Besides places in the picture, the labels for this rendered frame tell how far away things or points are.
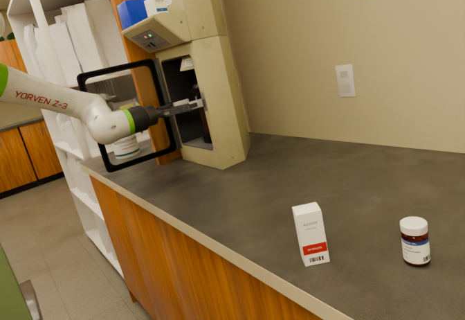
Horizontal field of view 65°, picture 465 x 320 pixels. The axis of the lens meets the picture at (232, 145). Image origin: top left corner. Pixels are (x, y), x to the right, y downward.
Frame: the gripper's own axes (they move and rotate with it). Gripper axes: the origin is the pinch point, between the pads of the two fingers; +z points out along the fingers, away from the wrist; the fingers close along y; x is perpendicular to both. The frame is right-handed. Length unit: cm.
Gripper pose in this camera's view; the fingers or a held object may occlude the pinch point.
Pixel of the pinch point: (192, 102)
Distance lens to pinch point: 144.4
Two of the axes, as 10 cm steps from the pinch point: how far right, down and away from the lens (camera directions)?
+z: 8.0, -3.1, 5.1
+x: 2.1, 9.5, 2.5
